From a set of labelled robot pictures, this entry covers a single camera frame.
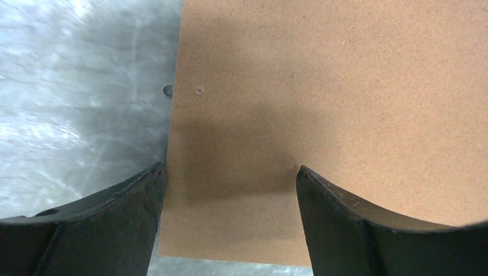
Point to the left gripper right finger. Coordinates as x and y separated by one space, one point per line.
348 235

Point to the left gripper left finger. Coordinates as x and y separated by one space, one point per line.
110 232

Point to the brown backing board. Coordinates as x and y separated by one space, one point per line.
385 99

